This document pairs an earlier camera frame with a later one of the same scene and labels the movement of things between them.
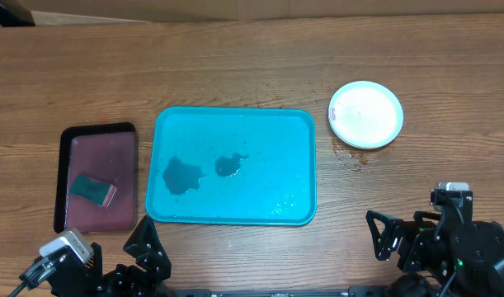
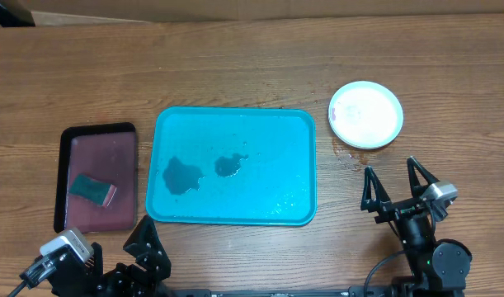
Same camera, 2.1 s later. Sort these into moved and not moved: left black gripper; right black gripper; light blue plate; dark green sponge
Moved: right black gripper
Not moved: dark green sponge; left black gripper; light blue plate
